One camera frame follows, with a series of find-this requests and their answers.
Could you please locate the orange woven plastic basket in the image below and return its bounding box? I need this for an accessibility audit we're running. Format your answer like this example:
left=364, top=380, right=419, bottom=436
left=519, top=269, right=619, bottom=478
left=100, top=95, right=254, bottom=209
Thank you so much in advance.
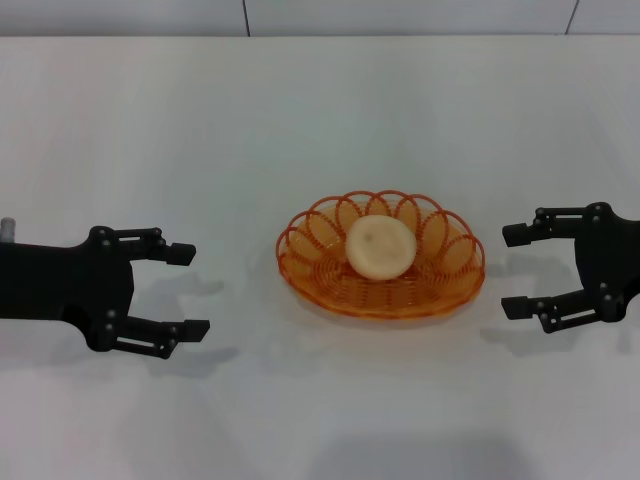
left=275, top=188, right=487, bottom=322

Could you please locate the pale round bread bun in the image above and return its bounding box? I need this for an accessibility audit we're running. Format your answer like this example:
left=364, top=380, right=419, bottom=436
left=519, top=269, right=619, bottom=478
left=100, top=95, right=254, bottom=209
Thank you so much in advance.
left=345, top=214, right=417, bottom=282

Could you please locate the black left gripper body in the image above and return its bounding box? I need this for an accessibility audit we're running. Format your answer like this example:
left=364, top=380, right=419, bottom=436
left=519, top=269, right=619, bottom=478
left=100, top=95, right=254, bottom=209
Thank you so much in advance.
left=0, top=225, right=137, bottom=354

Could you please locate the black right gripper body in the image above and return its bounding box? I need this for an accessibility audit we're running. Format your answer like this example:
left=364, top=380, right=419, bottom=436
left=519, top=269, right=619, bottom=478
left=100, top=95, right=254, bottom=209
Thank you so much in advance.
left=571, top=201, right=640, bottom=324

